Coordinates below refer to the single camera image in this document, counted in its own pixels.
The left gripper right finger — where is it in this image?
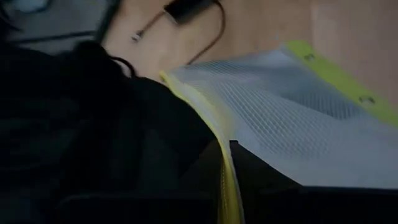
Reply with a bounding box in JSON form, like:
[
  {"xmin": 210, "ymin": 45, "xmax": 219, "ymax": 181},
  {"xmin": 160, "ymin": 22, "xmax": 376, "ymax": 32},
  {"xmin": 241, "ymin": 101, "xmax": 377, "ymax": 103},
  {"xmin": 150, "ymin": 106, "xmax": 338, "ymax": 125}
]
[{"xmin": 229, "ymin": 139, "xmax": 398, "ymax": 224}]

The black charger with cable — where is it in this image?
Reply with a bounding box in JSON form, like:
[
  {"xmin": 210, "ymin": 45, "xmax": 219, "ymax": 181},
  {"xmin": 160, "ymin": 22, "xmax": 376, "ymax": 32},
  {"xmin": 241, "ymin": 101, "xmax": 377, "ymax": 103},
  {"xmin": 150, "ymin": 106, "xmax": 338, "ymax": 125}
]
[{"xmin": 130, "ymin": 0, "xmax": 226, "ymax": 66}]

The white mesh pouch yellow trim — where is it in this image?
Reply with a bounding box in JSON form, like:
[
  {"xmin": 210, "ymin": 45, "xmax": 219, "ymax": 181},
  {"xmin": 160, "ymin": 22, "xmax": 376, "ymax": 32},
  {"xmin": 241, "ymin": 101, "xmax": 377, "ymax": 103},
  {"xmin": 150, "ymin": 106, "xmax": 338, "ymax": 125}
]
[{"xmin": 159, "ymin": 39, "xmax": 398, "ymax": 224}]

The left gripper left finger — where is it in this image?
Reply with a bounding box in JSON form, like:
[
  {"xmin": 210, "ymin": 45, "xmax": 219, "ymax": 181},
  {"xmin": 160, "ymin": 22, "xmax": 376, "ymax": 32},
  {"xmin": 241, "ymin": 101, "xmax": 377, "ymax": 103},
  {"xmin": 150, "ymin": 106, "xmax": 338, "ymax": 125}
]
[{"xmin": 53, "ymin": 139, "xmax": 224, "ymax": 224}]

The black backpack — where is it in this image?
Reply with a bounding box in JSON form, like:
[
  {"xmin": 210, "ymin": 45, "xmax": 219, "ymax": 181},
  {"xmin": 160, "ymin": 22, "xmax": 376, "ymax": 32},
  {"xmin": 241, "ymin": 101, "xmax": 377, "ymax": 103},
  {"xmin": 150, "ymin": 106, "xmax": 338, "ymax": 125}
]
[{"xmin": 0, "ymin": 39, "xmax": 225, "ymax": 224}]

